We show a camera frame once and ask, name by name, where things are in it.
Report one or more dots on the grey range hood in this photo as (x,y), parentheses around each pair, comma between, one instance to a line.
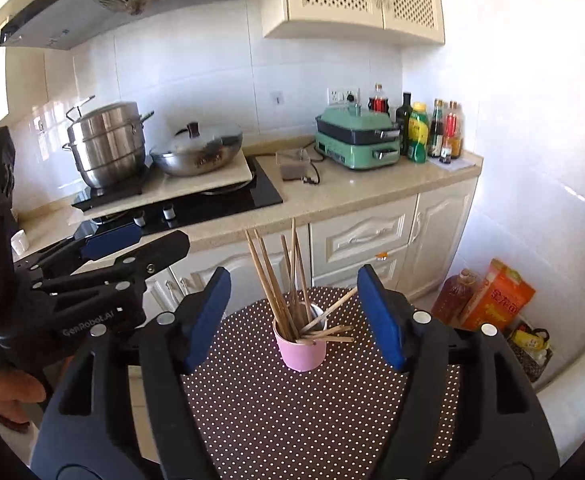
(72,15)

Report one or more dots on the red label sauce bottle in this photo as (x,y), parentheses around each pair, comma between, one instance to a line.
(454,130)

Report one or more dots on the steel wok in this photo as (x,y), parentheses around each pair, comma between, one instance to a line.
(192,164)

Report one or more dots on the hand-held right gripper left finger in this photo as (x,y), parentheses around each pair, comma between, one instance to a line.
(207,315)

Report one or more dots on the small dark bottle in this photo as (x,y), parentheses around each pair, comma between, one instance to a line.
(446,152)

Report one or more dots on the glass wok lid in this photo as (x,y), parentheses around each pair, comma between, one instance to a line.
(212,140)

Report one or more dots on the orange box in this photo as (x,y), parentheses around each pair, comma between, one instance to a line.
(502,295)

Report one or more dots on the bundle of wooden chopsticks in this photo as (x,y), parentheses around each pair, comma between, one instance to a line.
(268,272)

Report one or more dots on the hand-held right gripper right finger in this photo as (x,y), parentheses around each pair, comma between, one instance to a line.
(380,315)

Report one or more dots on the yellow green bottle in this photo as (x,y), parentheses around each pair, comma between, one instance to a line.
(417,135)

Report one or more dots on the black induction cooker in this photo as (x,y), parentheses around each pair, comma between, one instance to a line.
(117,192)

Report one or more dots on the green electric grill pot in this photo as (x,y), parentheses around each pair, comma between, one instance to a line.
(357,155)

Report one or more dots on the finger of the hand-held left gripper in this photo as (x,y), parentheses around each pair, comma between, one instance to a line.
(162,252)
(112,240)

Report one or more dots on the dark oil bottle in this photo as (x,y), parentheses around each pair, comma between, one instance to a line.
(404,120)

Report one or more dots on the round polka-dot table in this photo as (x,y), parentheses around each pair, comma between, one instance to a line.
(282,410)

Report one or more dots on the clear plastic box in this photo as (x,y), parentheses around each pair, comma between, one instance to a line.
(292,155)

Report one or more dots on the person's left hand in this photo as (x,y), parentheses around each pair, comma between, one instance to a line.
(7,395)

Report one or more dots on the beige stone board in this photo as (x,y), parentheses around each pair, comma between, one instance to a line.
(232,172)

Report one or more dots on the dark woven basket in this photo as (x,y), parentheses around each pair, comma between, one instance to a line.
(532,365)

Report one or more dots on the large cooking oil bottle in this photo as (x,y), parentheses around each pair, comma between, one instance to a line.
(452,295)

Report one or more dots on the yellow packet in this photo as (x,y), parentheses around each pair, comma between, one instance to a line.
(528,340)

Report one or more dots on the steel steamer pot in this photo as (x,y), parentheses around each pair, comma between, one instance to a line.
(107,150)

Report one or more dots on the black glass gas hob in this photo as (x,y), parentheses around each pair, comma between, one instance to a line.
(232,200)

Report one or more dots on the white wall socket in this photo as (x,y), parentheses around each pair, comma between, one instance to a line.
(342,96)

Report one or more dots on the pink cup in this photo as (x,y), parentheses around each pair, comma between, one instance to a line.
(300,355)

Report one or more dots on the cola bottle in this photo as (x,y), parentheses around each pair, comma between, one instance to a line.
(378,102)

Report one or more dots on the dark sauce bottle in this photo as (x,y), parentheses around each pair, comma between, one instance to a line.
(436,130)

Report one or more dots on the white paper sheet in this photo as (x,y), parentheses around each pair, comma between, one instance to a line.
(462,164)

